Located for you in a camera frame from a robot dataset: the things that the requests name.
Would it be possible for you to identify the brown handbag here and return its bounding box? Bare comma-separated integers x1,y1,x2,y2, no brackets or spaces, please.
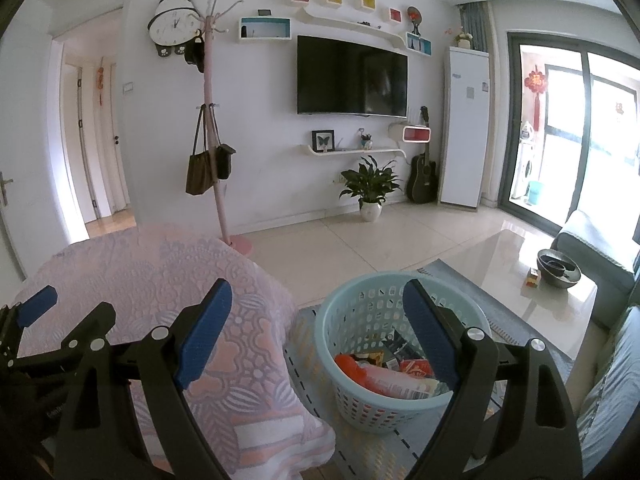
185,105,218,197

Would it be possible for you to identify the light blue plastic basket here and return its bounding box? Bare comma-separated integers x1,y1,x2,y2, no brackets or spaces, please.
314,271,493,435

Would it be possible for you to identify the white washing machine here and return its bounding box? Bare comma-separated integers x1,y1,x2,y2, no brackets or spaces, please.
515,120,538,201

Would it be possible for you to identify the grey curtain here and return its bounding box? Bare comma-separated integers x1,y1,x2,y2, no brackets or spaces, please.
457,1,488,53

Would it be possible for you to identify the round wall clock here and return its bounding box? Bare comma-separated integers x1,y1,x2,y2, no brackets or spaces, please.
147,0,198,57

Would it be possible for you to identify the sliding glass door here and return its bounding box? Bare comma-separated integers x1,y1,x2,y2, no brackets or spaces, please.
497,31,640,241

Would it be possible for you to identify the red and white box shelf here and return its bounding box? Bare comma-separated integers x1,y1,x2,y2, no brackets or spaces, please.
387,122,432,143

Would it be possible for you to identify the dark foil packet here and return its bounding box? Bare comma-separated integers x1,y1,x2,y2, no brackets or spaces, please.
382,330,416,361

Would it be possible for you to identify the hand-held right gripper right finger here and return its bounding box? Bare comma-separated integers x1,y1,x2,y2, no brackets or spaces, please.
401,279,583,480

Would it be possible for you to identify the pink patterned blanket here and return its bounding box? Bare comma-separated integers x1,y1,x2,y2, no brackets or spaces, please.
10,222,337,480

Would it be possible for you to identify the wall-mounted television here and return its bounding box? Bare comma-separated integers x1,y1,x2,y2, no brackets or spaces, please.
296,35,409,117

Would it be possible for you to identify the black hat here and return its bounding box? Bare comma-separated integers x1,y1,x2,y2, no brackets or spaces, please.
184,30,207,73

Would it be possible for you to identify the grey covered sofa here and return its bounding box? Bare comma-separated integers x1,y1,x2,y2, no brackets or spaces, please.
575,305,640,480

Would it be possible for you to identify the white door with handle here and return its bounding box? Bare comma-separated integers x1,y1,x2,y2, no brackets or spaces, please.
0,125,31,281

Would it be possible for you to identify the black acoustic guitar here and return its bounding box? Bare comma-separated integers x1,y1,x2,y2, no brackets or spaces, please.
406,106,440,205

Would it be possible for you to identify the potted green plant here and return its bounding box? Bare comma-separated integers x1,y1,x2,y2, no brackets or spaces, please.
339,156,403,223

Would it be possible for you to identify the white wavy wall shelf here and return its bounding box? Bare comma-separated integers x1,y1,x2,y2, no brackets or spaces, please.
300,6,433,57

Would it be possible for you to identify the red knot ornament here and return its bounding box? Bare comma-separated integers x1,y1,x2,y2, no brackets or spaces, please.
524,65,548,133

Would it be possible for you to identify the grey ottoman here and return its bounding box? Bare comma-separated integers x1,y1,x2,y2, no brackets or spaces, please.
552,209,640,331

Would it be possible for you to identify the blue patterned rug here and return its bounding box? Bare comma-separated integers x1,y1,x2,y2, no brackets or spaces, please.
285,259,576,480

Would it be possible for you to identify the white standing air conditioner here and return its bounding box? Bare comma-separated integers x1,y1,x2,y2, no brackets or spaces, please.
437,46,491,209

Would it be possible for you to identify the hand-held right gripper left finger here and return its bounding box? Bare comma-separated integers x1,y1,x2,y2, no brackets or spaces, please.
52,277,236,480

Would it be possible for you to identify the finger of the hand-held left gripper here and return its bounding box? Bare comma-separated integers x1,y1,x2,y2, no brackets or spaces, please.
0,285,58,333
15,301,117,363

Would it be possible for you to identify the white curved wall shelf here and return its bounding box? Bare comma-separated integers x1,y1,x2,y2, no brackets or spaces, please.
300,142,407,161

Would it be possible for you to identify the white box shelf blue inside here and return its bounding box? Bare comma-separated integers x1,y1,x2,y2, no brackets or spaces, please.
239,16,292,41

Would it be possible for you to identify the white hallway door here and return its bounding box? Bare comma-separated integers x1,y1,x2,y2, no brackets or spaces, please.
75,65,131,223

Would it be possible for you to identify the pink coat rack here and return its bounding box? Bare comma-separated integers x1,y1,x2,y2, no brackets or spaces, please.
192,0,255,256

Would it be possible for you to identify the black handbag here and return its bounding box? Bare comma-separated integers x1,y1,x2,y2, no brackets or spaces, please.
216,143,237,181

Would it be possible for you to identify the white and pink wrapper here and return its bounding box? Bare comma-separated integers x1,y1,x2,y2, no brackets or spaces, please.
360,364,451,401

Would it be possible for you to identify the dark round bowl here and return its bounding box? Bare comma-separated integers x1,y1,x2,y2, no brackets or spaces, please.
536,249,582,288

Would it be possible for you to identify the flower vase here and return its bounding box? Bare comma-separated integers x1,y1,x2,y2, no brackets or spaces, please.
445,25,475,51

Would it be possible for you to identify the glass coffee table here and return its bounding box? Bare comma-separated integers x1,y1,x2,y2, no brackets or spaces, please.
435,229,601,361

